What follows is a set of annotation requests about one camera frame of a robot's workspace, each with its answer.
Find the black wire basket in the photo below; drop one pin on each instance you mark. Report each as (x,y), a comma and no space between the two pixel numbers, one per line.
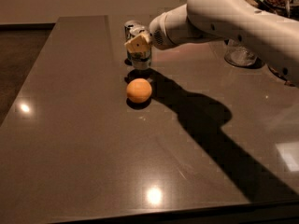
(258,4)

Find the green white 7up can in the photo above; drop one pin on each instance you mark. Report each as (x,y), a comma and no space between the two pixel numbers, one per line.
(141,60)

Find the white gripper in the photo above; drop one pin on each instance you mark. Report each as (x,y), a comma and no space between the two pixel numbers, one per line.
(158,34)

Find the blue silver redbull can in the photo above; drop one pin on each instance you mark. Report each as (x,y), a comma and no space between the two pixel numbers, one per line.
(129,26)

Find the wire mesh cup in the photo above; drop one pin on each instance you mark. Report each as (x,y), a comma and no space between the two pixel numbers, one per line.
(238,55)

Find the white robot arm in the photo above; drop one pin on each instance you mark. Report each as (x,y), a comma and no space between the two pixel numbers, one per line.
(274,39)

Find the orange fruit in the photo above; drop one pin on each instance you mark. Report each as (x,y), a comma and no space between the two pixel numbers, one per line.
(139,90)

